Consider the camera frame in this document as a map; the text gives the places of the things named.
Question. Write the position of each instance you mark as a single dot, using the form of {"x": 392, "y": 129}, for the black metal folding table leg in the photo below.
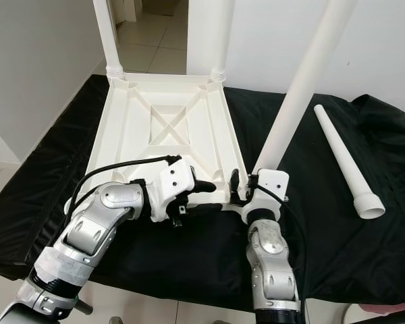
{"x": 83, "y": 308}

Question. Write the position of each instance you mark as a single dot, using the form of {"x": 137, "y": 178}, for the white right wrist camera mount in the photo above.
{"x": 275, "y": 181}

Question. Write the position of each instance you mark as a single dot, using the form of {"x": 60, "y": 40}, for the black cloth table cover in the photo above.
{"x": 216, "y": 270}

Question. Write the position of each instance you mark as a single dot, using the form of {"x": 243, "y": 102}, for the white plastic table leg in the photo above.
{"x": 344, "y": 158}
{"x": 106, "y": 34}
{"x": 221, "y": 34}
{"x": 300, "y": 88}

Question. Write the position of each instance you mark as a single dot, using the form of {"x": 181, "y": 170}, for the white plastic children table top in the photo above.
{"x": 128, "y": 135}

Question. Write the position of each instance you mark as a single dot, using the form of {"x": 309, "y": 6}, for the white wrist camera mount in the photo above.
{"x": 275, "y": 181}
{"x": 179, "y": 179}

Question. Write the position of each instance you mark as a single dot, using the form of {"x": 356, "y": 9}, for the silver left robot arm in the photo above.
{"x": 94, "y": 233}

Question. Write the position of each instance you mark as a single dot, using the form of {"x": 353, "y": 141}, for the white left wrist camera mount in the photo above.
{"x": 179, "y": 179}

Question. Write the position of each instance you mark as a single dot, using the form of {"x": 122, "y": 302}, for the pink round stool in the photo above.
{"x": 391, "y": 308}

